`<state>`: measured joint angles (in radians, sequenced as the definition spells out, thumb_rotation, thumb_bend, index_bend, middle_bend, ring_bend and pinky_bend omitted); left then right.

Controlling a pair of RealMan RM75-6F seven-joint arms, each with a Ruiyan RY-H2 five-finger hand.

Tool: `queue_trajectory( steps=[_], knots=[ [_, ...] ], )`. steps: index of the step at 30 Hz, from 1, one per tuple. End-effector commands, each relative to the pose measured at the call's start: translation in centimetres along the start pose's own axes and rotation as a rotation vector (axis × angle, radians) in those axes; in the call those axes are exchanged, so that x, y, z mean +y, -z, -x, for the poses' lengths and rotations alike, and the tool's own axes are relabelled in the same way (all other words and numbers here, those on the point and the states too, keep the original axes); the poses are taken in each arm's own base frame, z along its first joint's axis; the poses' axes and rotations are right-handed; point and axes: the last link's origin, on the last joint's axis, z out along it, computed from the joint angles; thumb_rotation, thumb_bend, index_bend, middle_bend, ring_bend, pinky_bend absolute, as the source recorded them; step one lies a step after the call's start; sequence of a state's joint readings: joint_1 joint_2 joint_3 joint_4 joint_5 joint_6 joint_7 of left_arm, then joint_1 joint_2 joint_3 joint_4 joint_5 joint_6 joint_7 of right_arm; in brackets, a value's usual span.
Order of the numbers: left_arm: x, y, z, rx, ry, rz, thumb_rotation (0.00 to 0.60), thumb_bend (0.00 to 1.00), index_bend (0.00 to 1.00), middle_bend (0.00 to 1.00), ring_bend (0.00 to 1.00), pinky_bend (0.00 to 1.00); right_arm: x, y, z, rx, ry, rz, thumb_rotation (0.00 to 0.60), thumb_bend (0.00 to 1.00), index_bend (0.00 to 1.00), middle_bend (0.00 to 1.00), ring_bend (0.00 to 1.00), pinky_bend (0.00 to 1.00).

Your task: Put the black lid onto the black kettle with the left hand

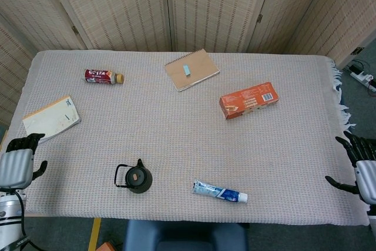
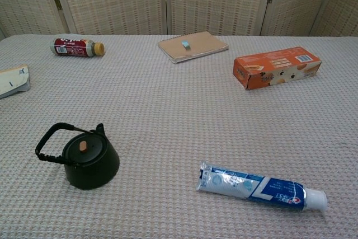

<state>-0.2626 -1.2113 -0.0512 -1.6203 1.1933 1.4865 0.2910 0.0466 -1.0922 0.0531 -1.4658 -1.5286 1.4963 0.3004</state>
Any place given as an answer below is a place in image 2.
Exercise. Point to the black kettle lid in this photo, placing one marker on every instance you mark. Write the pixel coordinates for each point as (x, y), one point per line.
(84, 146)

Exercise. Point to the black kettle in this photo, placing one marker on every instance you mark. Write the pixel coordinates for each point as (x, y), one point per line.
(92, 169)

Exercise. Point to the beige woven tablecloth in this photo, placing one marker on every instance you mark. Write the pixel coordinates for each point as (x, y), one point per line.
(195, 127)

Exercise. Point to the brown spiral notebook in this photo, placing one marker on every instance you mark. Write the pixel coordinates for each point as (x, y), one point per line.
(193, 46)

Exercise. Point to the light blue eraser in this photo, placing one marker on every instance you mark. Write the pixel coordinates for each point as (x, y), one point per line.
(186, 44)

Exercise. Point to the bamboo folding screen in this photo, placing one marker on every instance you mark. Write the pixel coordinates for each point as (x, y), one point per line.
(179, 1)

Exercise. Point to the orange biscuit box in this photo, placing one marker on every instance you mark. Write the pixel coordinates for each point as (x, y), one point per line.
(277, 66)

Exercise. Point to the blue white toothpaste tube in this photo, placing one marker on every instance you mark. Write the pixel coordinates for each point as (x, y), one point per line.
(257, 187)

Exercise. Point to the red coffee bottle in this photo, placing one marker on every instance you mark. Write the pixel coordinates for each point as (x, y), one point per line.
(74, 47)

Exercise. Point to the white paperback book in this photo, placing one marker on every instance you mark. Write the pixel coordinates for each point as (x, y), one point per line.
(12, 82)

